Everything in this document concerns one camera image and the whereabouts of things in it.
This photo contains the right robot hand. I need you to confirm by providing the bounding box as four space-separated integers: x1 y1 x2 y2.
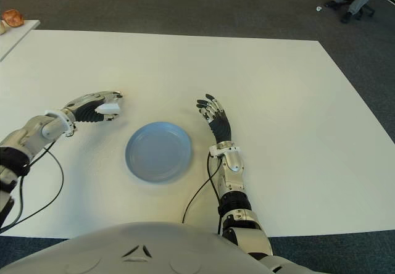
196 93 232 145

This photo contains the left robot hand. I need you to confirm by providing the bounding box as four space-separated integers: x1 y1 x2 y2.
61 90 123 123

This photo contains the white charger block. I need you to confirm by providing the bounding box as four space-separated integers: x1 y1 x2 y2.
94 100 120 116

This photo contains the blue round plate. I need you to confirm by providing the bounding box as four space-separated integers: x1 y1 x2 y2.
125 120 194 184

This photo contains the white side table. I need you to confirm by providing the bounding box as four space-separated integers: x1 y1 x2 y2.
0 19 41 62

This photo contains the reddish brown bread roll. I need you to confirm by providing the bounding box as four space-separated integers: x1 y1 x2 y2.
1 8 25 27

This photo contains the grey robot torso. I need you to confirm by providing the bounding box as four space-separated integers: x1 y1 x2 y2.
0 221 312 274

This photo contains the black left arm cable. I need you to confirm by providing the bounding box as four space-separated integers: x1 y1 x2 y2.
0 141 65 233

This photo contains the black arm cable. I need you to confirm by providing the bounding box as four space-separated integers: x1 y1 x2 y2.
0 141 65 233
181 155 225 235

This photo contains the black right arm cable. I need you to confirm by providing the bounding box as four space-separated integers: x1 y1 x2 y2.
181 155 225 235

